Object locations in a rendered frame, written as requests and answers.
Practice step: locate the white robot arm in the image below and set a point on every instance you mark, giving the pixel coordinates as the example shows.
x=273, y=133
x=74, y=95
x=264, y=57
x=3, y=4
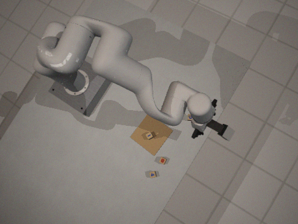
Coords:
x=111, y=61

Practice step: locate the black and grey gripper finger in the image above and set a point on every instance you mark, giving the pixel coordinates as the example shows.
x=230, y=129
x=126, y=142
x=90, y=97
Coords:
x=214, y=102
x=196, y=133

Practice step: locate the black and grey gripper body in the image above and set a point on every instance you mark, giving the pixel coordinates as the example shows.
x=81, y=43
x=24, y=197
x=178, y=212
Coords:
x=200, y=127

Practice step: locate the wooden letter block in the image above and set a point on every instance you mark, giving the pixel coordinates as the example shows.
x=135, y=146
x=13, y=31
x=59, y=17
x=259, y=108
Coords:
x=189, y=117
x=162, y=160
x=152, y=174
x=149, y=135

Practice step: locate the tan mat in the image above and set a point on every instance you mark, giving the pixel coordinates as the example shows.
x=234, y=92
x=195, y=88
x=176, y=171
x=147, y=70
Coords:
x=159, y=131

